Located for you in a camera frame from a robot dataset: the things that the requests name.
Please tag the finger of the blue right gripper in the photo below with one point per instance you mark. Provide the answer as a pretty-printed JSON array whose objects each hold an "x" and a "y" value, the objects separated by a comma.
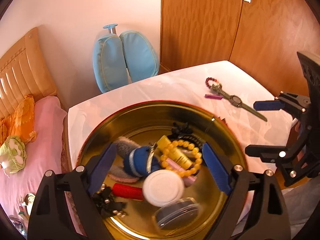
[
  {"x": 268, "y": 105},
  {"x": 266, "y": 153}
]

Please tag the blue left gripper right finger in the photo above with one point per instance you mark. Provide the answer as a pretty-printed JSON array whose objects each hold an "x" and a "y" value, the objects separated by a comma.
[{"x": 217, "y": 169}]

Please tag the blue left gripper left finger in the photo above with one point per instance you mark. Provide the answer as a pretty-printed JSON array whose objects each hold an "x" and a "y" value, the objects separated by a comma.
[{"x": 99, "y": 166}]

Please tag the red lipstick case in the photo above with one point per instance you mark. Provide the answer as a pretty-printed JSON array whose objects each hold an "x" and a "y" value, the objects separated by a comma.
[{"x": 127, "y": 192}]

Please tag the black pearl bow clip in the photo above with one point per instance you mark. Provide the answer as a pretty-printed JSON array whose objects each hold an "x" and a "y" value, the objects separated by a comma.
[{"x": 106, "y": 203}]

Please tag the green digital wristwatch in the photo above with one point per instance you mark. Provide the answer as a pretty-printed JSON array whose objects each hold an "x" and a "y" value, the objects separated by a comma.
[{"x": 237, "y": 102}]

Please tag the pink lipstick tube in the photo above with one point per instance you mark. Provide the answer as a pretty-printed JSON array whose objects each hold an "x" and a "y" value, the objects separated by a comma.
[{"x": 188, "y": 181}]

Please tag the blue plush hair clip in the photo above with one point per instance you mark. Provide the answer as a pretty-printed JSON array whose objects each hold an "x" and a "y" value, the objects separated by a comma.
[{"x": 138, "y": 161}]

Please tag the yellow cosmetic tube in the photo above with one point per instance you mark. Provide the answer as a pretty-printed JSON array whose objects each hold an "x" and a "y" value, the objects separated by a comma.
[{"x": 174, "y": 153}]

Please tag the clear round compact case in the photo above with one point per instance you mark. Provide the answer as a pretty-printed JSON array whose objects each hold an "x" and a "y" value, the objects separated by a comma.
[{"x": 177, "y": 214}]

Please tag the purple small tube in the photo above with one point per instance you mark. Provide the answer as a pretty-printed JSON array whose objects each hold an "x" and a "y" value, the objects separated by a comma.
[{"x": 213, "y": 96}]

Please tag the black claw hair clip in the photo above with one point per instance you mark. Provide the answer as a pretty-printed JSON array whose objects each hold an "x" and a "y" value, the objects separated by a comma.
[{"x": 186, "y": 133}]

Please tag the white round jar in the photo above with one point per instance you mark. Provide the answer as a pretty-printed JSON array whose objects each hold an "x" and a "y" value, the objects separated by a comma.
[{"x": 162, "y": 187}]

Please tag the round gold tin box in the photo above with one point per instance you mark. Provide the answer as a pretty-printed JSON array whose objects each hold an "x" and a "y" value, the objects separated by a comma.
[{"x": 145, "y": 123}]

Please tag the pink bed sheet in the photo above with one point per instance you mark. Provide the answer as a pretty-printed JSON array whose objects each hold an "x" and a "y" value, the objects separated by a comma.
[{"x": 42, "y": 154}]

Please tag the gold tin lid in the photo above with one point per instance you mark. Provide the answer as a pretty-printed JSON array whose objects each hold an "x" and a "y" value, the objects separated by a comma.
[{"x": 28, "y": 202}]

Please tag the wooden wardrobe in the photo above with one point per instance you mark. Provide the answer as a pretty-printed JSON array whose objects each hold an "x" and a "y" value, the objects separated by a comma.
[{"x": 262, "y": 37}]

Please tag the green cabbage plush toy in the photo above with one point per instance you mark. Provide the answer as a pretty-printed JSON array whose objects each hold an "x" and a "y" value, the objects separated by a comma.
[{"x": 13, "y": 155}]

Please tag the orange pillow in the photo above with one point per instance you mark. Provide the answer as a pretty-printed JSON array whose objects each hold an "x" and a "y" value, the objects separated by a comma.
[{"x": 21, "y": 122}]

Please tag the light blue chair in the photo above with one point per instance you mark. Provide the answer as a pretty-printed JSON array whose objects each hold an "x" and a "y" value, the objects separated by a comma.
[{"x": 118, "y": 60}]

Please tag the wooden bed headboard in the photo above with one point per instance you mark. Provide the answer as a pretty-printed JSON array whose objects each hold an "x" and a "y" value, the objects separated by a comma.
[{"x": 24, "y": 72}]

